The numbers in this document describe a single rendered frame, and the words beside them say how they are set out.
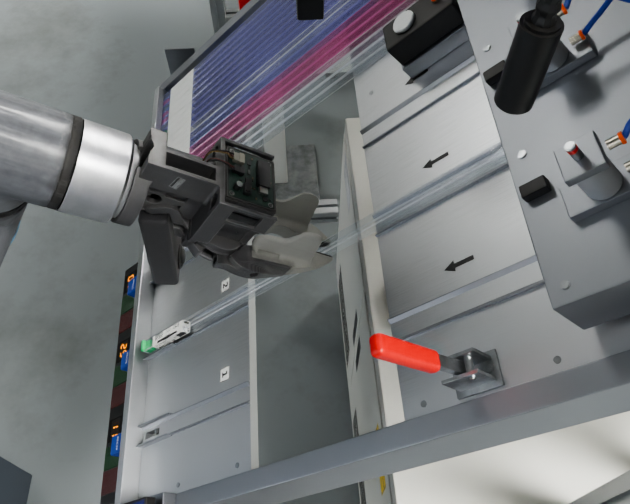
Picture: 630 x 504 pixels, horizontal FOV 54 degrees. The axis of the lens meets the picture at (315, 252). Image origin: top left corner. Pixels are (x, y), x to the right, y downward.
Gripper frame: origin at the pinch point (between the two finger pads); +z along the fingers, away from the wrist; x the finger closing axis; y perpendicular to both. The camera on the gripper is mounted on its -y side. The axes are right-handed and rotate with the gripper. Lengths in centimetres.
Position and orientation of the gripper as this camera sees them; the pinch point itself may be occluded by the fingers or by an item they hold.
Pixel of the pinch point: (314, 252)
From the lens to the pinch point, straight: 61.5
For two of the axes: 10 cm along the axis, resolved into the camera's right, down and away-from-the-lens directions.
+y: 5.4, -4.8, -6.9
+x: -0.7, -8.4, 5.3
